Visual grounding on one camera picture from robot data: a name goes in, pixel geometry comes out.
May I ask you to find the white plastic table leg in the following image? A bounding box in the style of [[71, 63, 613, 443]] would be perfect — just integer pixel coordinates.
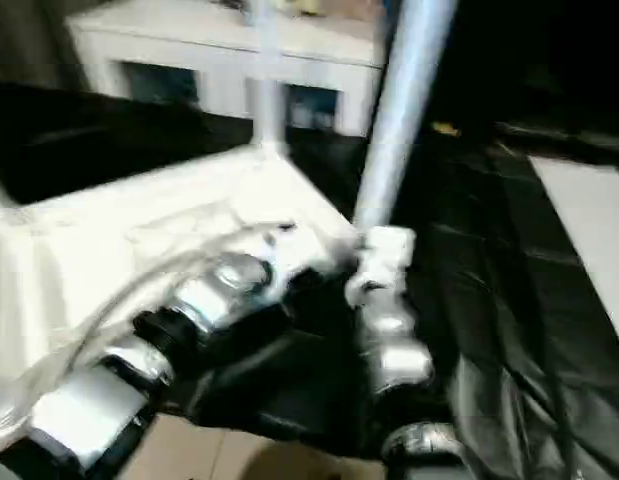
[[351, 0, 458, 236], [247, 0, 288, 156]]

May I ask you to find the black work mat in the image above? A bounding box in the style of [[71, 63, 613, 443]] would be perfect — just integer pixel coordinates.
[[0, 80, 619, 480]]

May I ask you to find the white cabinet with glass doors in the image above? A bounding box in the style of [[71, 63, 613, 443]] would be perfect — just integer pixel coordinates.
[[67, 0, 390, 136]]

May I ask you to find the flat white board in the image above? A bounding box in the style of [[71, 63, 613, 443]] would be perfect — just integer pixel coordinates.
[[529, 155, 619, 351]]

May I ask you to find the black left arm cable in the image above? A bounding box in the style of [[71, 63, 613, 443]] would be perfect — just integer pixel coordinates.
[[59, 222, 295, 371]]

